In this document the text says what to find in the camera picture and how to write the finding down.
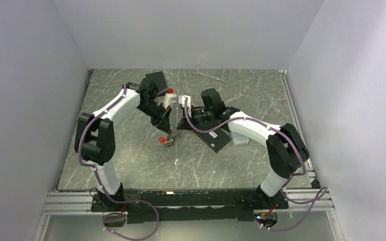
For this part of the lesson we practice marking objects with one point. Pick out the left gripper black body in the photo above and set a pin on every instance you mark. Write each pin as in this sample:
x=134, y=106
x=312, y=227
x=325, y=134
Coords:
x=156, y=112

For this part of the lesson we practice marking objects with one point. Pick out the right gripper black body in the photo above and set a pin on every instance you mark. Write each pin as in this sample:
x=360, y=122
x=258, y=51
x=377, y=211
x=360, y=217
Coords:
x=201, y=116

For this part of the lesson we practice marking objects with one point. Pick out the red key tag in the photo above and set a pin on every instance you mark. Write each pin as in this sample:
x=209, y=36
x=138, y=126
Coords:
x=163, y=140

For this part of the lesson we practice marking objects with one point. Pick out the large metal keyring disc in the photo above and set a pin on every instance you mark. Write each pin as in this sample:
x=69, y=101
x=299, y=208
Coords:
x=171, y=139

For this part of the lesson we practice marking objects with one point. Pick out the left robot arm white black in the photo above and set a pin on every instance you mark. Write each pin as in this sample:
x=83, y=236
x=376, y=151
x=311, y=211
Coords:
x=95, y=142

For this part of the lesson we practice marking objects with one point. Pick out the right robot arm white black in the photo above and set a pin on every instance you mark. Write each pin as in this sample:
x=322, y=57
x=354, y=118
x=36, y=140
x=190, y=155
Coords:
x=217, y=125

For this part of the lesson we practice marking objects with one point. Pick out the plain black box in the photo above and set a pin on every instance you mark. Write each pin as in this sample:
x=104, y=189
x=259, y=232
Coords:
x=158, y=78

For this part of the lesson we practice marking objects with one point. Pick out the white small router box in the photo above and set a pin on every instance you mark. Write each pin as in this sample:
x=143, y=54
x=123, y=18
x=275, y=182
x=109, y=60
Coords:
x=239, y=139

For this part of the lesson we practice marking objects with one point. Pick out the silver wrench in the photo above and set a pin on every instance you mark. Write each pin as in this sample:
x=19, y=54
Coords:
x=221, y=79

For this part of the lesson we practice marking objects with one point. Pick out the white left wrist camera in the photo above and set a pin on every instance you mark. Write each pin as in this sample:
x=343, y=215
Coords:
x=169, y=97

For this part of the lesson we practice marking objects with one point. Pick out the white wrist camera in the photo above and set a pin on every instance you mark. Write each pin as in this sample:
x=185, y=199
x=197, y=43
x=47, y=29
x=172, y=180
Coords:
x=185, y=102
x=169, y=97

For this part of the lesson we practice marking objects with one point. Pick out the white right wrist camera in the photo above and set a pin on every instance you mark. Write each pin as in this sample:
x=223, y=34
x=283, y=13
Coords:
x=185, y=102

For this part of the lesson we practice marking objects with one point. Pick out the black network switch with label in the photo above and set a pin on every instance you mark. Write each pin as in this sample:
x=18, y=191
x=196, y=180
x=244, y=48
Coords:
x=216, y=140

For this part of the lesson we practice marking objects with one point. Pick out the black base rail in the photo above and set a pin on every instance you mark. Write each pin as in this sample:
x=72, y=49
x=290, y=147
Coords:
x=152, y=213

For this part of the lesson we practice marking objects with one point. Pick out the aluminium frame profile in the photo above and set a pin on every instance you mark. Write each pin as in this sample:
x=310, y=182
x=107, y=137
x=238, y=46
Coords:
x=87, y=202

